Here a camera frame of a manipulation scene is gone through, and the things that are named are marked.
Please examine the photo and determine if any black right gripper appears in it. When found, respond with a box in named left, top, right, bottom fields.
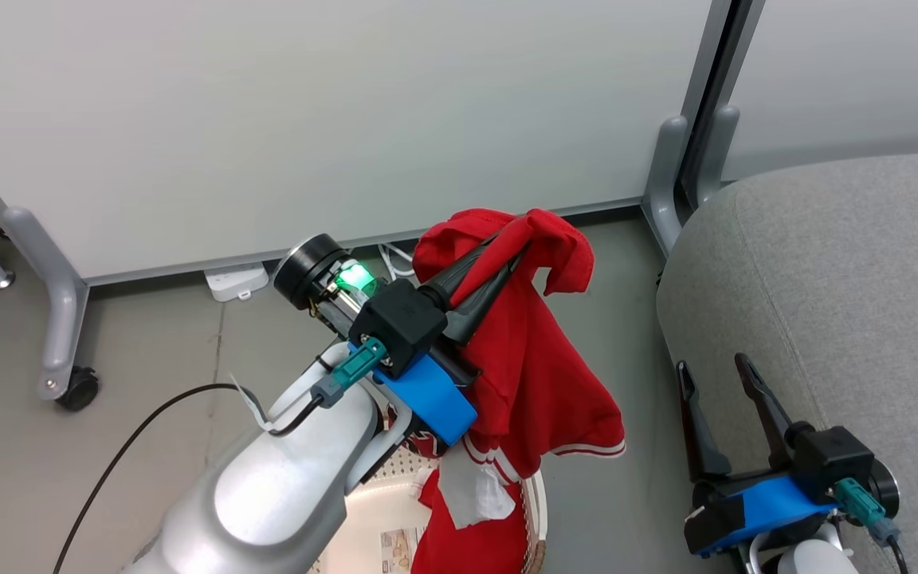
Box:
left=675, top=352, right=809, bottom=559

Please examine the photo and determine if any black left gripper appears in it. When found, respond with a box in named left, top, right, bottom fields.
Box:
left=273, top=228, right=525, bottom=347

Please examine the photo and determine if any red garment with white stripes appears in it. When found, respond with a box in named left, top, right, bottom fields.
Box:
left=411, top=207, right=627, bottom=574

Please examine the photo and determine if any cream perforated laundry basket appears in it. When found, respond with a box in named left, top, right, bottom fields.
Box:
left=306, top=399, right=549, bottom=574

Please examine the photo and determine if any paper label in basket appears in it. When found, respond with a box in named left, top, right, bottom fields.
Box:
left=379, top=527, right=422, bottom=574

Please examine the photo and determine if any grey fabric sofa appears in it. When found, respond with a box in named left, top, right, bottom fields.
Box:
left=657, top=150, right=918, bottom=574

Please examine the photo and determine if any white power strip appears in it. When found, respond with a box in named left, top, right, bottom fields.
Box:
left=203, top=264, right=271, bottom=303

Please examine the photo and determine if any wide white partition panel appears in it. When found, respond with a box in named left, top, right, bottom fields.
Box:
left=0, top=0, right=735, bottom=286

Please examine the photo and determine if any narrow white partition panel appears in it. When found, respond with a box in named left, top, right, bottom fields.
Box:
left=698, top=0, right=918, bottom=183

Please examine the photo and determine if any black caster wheel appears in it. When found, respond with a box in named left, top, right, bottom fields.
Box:
left=56, top=366, right=100, bottom=412

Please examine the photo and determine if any grey partition foot with caster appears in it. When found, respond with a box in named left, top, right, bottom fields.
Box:
left=0, top=206, right=90, bottom=401

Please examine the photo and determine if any blue right camera mount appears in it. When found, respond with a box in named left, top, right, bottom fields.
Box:
left=696, top=475, right=839, bottom=556

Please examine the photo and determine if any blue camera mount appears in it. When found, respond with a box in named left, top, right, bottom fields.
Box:
left=696, top=475, right=839, bottom=556
left=347, top=343, right=479, bottom=446

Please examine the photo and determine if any coiled white power cable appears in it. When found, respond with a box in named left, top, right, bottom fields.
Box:
left=377, top=241, right=420, bottom=281

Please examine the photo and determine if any blue left camera mount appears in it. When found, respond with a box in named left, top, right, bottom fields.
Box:
left=347, top=343, right=479, bottom=446

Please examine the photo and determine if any teal right cable connector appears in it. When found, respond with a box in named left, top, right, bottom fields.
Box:
left=833, top=478, right=903, bottom=548

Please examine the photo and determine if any teal cable connector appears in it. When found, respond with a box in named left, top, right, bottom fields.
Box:
left=311, top=336, right=387, bottom=410
left=833, top=478, right=903, bottom=548

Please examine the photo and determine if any teal left cable connector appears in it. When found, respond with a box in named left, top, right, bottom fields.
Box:
left=311, top=336, right=387, bottom=410

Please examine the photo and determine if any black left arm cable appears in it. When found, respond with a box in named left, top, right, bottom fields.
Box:
left=52, top=383, right=324, bottom=574

